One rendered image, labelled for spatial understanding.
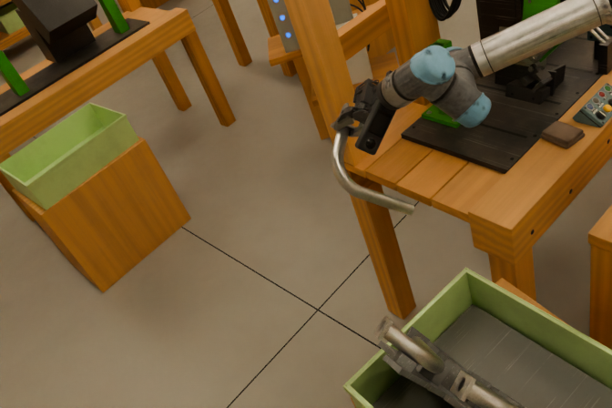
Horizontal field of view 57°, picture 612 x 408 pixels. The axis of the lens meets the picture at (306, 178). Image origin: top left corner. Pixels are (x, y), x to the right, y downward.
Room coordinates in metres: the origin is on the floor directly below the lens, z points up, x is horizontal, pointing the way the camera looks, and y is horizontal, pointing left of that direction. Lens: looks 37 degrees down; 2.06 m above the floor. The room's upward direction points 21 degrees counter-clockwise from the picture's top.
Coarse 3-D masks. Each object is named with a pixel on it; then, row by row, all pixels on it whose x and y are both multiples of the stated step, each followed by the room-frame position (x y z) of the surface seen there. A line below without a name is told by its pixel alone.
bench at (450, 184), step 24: (408, 120) 1.69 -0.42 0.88; (384, 144) 1.61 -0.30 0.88; (408, 144) 1.55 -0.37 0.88; (360, 168) 1.53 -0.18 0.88; (384, 168) 1.48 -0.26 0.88; (408, 168) 1.43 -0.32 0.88; (432, 168) 1.39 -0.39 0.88; (456, 168) 1.34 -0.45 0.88; (480, 168) 1.30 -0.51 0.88; (408, 192) 1.34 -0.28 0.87; (432, 192) 1.28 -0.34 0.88; (456, 192) 1.24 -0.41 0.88; (480, 192) 1.21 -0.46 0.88; (360, 216) 1.60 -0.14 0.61; (384, 216) 1.58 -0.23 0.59; (456, 216) 1.18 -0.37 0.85; (384, 240) 1.56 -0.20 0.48; (384, 264) 1.55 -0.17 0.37; (504, 264) 1.05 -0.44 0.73; (528, 264) 1.05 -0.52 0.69; (384, 288) 1.60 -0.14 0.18; (408, 288) 1.58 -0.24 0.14; (528, 288) 1.05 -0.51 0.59; (408, 312) 1.56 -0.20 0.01
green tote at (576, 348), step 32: (448, 288) 0.86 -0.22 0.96; (480, 288) 0.86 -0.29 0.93; (416, 320) 0.81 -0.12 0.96; (448, 320) 0.85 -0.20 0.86; (512, 320) 0.78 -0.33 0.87; (544, 320) 0.70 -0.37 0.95; (384, 352) 0.77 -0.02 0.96; (576, 352) 0.64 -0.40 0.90; (608, 352) 0.58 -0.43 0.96; (352, 384) 0.72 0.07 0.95; (384, 384) 0.75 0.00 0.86; (608, 384) 0.57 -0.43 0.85
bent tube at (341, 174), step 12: (336, 132) 1.14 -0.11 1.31; (348, 132) 1.13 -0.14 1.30; (336, 144) 1.11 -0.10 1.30; (336, 156) 1.08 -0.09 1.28; (336, 168) 1.06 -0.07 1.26; (348, 180) 1.04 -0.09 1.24; (348, 192) 1.04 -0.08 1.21; (360, 192) 1.03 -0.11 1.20; (372, 192) 1.03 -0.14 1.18; (384, 204) 1.02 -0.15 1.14; (396, 204) 1.02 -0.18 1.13; (408, 204) 1.03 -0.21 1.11
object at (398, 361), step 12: (384, 348) 0.72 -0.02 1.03; (384, 360) 0.62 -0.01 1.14; (396, 360) 0.62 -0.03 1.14; (408, 360) 0.61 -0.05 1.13; (408, 372) 0.59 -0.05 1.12; (456, 372) 0.68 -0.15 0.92; (468, 372) 0.68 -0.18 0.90; (420, 384) 0.60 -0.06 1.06; (432, 384) 0.61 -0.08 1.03; (444, 384) 0.67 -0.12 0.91; (456, 396) 0.65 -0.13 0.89
